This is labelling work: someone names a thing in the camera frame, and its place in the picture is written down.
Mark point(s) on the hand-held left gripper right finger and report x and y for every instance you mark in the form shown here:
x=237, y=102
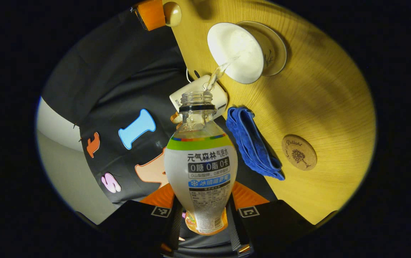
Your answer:
x=273, y=222

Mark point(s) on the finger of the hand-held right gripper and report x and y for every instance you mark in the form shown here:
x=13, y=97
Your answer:
x=151, y=14

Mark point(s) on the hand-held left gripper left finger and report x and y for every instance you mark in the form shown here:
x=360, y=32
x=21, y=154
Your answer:
x=144, y=222

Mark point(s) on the round wooden coaster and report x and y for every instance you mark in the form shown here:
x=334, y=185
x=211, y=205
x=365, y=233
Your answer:
x=299, y=152

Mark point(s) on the clear plastic water bottle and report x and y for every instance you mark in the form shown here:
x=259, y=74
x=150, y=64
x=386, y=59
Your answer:
x=200, y=168

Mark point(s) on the white ceramic teacup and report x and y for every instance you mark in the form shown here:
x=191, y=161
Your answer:
x=232, y=46

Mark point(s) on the blue folded towel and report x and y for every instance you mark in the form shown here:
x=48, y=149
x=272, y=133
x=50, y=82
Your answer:
x=252, y=143

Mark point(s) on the white toaster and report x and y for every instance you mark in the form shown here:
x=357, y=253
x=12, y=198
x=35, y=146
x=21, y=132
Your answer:
x=194, y=87

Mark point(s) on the white ceramic saucer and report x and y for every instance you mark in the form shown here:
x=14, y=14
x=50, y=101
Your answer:
x=275, y=46

